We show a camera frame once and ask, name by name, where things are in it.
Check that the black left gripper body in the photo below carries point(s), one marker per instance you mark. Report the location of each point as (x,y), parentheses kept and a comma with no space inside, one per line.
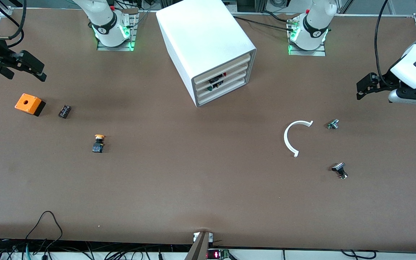
(385,80)

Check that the red push button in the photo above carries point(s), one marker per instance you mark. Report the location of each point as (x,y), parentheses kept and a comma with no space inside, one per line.
(221,75)

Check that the black and silver button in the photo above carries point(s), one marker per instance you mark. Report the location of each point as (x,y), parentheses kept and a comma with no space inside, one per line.
(339,168)

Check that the yellow push button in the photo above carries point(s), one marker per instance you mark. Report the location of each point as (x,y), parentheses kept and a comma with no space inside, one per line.
(98,144)

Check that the small silver metal part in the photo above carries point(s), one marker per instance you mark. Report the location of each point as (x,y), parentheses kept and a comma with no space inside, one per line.
(333,124)

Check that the small black terminal block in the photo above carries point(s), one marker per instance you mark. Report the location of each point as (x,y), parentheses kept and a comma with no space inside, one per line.
(64,111)

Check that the small red LED device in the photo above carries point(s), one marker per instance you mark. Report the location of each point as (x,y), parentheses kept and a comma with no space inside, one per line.
(214,254)

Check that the orange button enclosure box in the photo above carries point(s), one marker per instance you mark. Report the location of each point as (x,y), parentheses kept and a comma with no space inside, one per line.
(27,103)

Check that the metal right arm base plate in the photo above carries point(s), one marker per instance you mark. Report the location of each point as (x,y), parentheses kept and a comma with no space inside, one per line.
(133,21)

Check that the brown camera mount bar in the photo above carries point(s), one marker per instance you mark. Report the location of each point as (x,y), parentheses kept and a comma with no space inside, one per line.
(199,247)

